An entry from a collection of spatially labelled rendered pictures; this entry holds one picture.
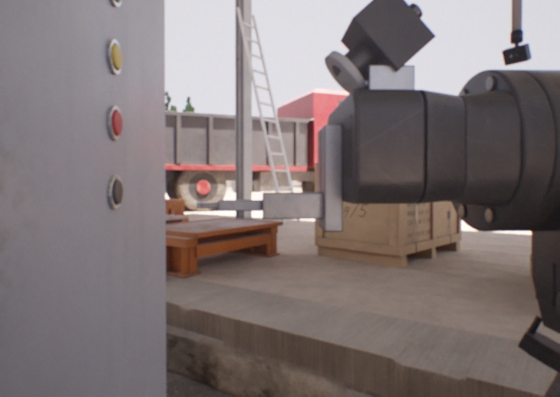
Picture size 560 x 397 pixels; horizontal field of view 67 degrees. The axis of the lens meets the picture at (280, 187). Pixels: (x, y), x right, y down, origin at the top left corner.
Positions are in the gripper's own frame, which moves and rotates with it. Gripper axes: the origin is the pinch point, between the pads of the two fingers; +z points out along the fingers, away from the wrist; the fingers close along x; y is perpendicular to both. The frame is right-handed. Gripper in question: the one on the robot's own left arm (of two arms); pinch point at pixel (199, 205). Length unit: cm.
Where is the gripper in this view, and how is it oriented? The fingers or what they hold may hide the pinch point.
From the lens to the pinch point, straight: 19.8
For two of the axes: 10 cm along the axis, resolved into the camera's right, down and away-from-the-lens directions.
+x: 0.3, 0.1, -10.0
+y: 0.0, -10.0, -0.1
